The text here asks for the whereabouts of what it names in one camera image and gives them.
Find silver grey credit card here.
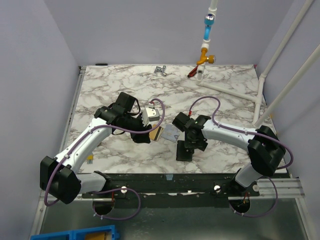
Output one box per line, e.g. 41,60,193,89
161,124,180,143

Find red handled tool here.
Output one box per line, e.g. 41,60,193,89
187,66,198,78

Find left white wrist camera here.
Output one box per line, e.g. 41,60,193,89
141,107,160,126

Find white PVC pipe frame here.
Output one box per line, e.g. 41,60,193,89
195,0,320,127

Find gold credit card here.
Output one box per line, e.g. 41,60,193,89
149,126,164,141

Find orange pipe valve fitting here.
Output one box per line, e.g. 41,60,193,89
196,47,216,66

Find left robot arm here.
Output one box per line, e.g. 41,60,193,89
40,92,159,204

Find black leather card holder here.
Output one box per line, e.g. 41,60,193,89
176,140,194,162

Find silver metal clamp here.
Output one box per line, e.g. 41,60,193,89
154,65,168,77

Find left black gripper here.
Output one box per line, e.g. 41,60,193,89
122,112,153,144

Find yellow hex key set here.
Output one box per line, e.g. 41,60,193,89
86,154,94,165

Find blue plastic bin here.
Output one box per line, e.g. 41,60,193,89
30,225,120,240

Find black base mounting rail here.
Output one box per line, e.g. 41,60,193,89
82,173,259,208

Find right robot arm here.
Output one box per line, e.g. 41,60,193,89
172,112,286,196

